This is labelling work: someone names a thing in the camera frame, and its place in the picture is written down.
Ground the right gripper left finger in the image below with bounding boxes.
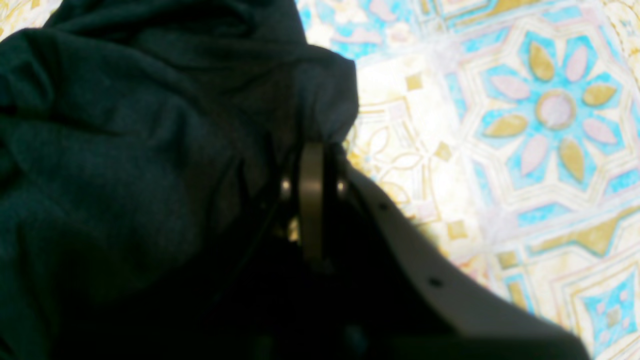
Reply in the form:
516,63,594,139
279,142,325,272

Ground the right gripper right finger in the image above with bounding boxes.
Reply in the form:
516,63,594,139
325,150,589,360

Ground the black t-shirt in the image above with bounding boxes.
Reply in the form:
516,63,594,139
1,0,359,360

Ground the patterned tablecloth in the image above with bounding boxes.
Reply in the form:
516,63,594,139
0,0,640,360

